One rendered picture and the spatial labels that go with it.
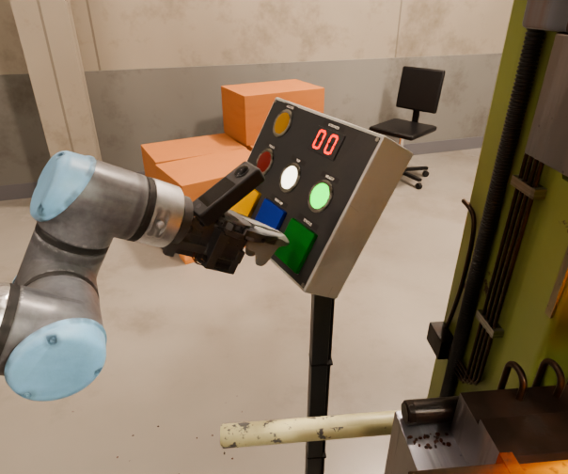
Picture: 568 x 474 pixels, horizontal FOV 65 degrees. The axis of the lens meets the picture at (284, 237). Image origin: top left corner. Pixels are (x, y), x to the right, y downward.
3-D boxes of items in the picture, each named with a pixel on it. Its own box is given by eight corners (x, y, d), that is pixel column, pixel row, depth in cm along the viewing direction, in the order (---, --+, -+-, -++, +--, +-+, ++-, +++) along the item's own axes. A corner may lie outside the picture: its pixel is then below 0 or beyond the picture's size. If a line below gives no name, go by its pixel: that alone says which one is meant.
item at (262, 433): (221, 456, 88) (219, 438, 85) (222, 434, 92) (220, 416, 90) (438, 438, 91) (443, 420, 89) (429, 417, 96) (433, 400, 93)
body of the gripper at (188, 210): (218, 254, 75) (151, 238, 67) (240, 208, 73) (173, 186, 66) (238, 276, 69) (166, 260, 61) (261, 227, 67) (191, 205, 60)
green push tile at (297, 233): (294, 273, 75) (314, 234, 73) (272, 253, 81) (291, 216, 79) (302, 275, 76) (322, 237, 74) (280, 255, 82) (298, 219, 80)
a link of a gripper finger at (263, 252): (276, 266, 77) (231, 255, 72) (291, 236, 76) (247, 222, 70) (285, 275, 75) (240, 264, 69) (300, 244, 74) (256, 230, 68)
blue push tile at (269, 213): (266, 247, 82) (283, 211, 81) (248, 231, 88) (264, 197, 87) (274, 249, 83) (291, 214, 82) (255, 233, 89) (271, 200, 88)
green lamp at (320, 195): (312, 213, 74) (313, 189, 72) (308, 202, 79) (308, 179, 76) (331, 213, 75) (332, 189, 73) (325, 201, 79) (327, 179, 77)
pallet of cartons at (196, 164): (313, 174, 390) (316, 76, 351) (378, 229, 299) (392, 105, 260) (141, 197, 347) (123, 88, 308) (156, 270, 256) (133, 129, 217)
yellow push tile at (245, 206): (242, 226, 90) (258, 193, 89) (227, 212, 96) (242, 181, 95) (249, 228, 91) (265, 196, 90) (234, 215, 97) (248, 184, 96)
